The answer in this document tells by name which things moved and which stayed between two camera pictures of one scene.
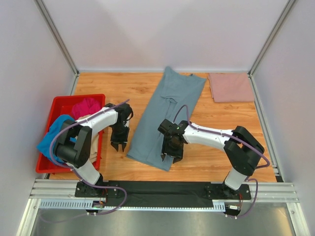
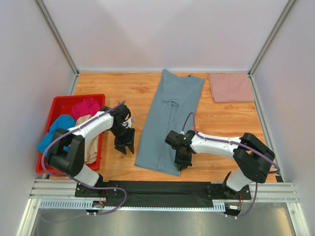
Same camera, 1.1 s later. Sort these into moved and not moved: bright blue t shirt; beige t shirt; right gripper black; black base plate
Moved: right gripper black
Not moved: beige t shirt; black base plate; bright blue t shirt
